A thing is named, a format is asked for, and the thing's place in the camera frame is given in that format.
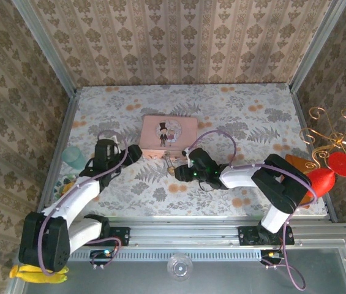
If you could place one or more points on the red hourglass-shaped plastic object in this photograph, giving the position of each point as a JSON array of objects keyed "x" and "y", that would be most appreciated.
[{"x": 322, "y": 180}]

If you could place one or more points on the small brass padlock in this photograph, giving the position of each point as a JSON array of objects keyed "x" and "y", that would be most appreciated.
[{"x": 170, "y": 168}]

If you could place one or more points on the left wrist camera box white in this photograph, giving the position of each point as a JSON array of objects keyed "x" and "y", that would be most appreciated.
[{"x": 114, "y": 144}]

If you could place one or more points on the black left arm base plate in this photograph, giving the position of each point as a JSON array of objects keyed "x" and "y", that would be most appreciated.
[{"x": 120, "y": 235}]

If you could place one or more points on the small black circuit board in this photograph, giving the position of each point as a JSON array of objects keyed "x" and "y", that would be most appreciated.
[
  {"x": 100, "y": 254},
  {"x": 272, "y": 254}
]

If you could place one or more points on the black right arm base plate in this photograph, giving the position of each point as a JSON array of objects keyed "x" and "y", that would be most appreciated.
[{"x": 247, "y": 235}]

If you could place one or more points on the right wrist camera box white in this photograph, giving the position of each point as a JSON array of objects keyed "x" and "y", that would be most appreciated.
[{"x": 186, "y": 152}]

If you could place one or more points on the teal plastic cup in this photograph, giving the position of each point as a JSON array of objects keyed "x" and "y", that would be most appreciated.
[{"x": 73, "y": 157}]

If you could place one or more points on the yellow banana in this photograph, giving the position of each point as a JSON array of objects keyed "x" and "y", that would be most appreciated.
[
  {"x": 32, "y": 277},
  {"x": 64, "y": 270}
]

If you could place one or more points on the aluminium frame cross rail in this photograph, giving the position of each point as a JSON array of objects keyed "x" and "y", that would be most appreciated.
[{"x": 185, "y": 228}]

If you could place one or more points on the orange flat board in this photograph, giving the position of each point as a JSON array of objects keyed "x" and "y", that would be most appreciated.
[{"x": 298, "y": 162}]

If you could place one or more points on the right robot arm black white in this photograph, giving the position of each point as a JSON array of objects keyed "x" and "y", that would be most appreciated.
[{"x": 283, "y": 186}]

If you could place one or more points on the aluminium corner post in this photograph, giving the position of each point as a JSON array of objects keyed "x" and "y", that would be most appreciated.
[
  {"x": 319, "y": 46},
  {"x": 45, "y": 49}
]

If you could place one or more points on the multicoloured small object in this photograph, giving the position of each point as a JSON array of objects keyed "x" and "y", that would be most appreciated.
[{"x": 64, "y": 185}]

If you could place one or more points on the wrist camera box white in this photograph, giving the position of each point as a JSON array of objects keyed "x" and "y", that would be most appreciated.
[
  {"x": 114, "y": 144},
  {"x": 186, "y": 152}
]

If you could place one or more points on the pink tin box with couple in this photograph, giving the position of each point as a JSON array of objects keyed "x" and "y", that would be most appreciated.
[{"x": 168, "y": 131}]

